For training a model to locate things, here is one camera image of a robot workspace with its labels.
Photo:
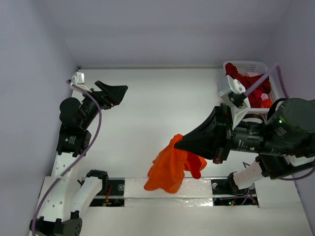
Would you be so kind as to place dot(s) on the small orange cloth in basket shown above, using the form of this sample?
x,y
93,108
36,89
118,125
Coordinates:
x,y
266,104

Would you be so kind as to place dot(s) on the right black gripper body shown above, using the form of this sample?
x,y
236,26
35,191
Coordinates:
x,y
224,134

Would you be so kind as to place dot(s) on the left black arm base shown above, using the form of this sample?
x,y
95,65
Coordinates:
x,y
114,197

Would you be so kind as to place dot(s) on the dark red t shirt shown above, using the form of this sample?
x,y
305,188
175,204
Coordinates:
x,y
247,80

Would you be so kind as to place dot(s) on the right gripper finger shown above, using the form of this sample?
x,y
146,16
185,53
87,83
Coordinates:
x,y
203,147
204,134

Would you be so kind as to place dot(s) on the orange t shirt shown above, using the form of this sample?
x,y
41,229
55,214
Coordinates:
x,y
168,169

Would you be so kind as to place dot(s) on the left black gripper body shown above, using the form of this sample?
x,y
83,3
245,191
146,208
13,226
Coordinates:
x,y
91,107

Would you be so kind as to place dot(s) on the white plastic basket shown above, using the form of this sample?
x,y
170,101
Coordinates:
x,y
261,68

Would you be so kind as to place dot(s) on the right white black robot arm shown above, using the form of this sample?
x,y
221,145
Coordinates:
x,y
284,142

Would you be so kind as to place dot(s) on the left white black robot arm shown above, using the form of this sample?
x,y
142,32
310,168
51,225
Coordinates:
x,y
60,210

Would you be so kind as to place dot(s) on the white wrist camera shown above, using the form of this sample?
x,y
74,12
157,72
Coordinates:
x,y
232,92
77,83

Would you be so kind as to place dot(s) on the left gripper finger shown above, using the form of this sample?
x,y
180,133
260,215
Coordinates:
x,y
115,94
103,88

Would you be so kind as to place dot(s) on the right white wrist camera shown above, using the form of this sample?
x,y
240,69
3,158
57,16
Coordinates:
x,y
232,92

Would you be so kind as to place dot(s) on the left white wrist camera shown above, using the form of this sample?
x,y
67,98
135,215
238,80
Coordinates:
x,y
77,83

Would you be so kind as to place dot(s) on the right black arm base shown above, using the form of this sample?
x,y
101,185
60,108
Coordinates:
x,y
223,195

